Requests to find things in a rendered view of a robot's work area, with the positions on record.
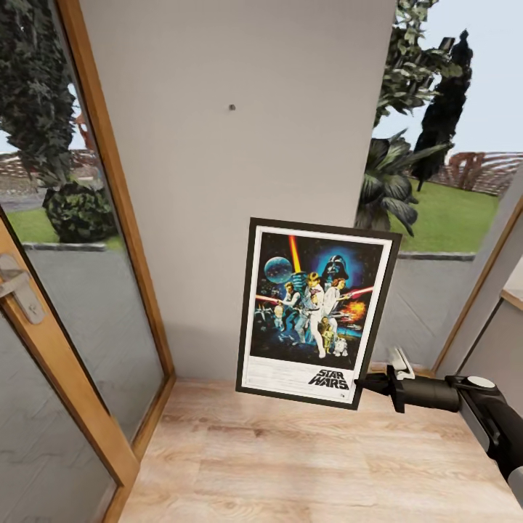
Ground poster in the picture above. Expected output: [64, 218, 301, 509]
[235, 217, 403, 410]

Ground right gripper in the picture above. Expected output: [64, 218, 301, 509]
[354, 365, 436, 413]

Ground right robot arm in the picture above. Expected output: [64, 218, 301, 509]
[354, 346, 523, 509]

